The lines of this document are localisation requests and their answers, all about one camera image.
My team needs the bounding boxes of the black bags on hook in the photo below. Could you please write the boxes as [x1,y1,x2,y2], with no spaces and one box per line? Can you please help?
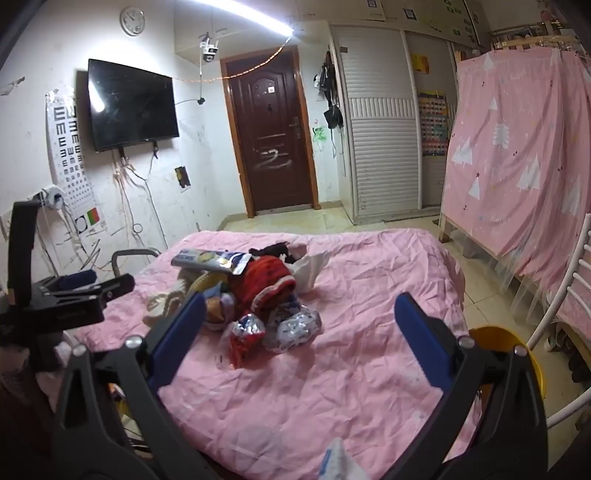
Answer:
[314,51,344,130]

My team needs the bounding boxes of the pink tree-print curtain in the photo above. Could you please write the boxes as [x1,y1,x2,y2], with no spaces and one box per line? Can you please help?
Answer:
[440,45,591,342]

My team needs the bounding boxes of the white louvered wardrobe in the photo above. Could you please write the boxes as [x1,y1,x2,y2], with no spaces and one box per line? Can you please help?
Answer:
[331,26,458,224]

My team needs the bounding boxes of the white plastic bag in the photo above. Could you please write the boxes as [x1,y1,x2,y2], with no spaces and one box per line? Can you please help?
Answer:
[287,252,331,295]

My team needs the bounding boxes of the blue white snack packet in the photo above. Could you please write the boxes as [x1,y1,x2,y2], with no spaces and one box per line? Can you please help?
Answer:
[171,249,252,276]

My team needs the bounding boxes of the silver foil wrapper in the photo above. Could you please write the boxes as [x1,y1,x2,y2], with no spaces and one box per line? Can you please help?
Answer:
[263,297,322,353]

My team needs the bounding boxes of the dark brown door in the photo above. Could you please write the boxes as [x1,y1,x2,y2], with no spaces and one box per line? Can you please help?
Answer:
[221,46,320,218]

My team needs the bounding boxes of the ceiling tube light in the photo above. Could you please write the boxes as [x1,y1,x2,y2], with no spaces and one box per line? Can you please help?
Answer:
[195,0,294,38]

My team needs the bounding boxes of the eye chart poster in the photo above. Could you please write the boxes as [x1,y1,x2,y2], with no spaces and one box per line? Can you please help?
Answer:
[45,88,106,235]

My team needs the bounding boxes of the black wall television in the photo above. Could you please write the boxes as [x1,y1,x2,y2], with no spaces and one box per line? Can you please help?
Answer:
[87,59,179,152]

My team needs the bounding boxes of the grey chair frame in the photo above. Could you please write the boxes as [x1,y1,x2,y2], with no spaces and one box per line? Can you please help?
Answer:
[110,247,163,279]

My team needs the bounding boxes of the round wall clock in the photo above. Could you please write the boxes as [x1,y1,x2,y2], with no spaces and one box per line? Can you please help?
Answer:
[119,6,145,36]

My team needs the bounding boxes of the black and white sock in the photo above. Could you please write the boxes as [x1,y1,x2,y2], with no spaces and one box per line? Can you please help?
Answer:
[249,242,308,264]

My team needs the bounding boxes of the pink bed sheet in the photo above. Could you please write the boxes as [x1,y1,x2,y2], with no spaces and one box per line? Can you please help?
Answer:
[68,228,482,480]

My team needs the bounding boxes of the yellow round lid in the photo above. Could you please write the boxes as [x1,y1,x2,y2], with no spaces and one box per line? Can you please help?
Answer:
[187,271,229,298]

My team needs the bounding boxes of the purple knitted cloth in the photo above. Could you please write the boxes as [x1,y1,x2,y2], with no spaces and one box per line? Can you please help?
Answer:
[204,292,238,331]

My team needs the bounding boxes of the red foil wrapper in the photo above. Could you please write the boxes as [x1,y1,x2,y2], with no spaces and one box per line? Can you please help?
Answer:
[228,313,266,368]

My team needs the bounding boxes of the white security camera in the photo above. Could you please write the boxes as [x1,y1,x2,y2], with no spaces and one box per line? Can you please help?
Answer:
[199,33,218,63]

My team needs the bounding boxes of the yellow plastic bucket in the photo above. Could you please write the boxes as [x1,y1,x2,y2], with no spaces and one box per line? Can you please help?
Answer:
[469,325,547,398]

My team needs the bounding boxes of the colourful wall chart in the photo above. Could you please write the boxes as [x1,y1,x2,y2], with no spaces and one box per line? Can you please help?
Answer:
[418,91,450,157]

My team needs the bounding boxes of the white metal chair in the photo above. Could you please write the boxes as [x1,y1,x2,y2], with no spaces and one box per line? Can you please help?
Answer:
[527,213,590,429]

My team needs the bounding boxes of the white wall power adapter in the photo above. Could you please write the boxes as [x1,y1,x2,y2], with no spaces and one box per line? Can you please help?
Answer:
[41,185,65,210]

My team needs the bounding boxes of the red knitted cloth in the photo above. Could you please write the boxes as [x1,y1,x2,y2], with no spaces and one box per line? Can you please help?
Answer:
[228,256,297,322]

